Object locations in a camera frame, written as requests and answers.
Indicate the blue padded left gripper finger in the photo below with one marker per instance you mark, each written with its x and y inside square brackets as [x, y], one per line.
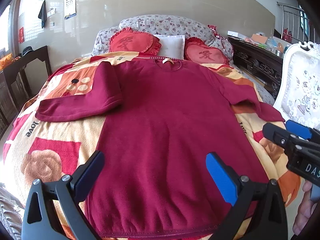
[269, 219]

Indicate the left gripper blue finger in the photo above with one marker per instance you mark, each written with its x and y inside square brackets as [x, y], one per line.
[298, 129]

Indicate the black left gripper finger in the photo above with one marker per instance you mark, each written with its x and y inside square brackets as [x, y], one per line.
[40, 216]

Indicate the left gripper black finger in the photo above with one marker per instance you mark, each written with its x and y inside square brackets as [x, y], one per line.
[278, 136]

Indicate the dark red knit sweater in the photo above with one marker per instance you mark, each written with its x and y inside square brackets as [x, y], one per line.
[162, 119]

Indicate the person's right hand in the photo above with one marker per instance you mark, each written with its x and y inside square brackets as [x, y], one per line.
[305, 210]

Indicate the white ornate chair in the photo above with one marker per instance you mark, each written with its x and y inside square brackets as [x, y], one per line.
[299, 96]

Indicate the floral fleece blanket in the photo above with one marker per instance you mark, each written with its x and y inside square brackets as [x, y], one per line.
[49, 150]

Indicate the right red heart cushion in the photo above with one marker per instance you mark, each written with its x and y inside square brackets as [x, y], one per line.
[197, 51]

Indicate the red heart cushion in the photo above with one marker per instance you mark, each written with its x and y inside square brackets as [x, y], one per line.
[135, 41]
[197, 51]

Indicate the dark wooden side table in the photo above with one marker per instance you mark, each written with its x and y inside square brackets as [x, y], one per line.
[15, 89]

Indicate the white square pillow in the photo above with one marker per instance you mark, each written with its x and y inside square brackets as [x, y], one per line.
[171, 46]

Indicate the orange basket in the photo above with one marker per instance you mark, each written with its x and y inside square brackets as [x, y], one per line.
[6, 61]

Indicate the black hat on table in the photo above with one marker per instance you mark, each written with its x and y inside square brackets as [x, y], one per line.
[27, 50]

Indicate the left red heart cushion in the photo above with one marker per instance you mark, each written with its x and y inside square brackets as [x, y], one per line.
[135, 41]

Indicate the dark carved wooden bed frame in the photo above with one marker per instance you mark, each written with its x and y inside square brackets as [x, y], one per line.
[258, 62]

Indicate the red paper wall decoration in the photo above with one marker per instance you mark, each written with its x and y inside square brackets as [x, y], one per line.
[21, 35]

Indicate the dark cloth hanging on wall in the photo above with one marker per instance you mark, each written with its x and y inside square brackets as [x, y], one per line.
[43, 14]

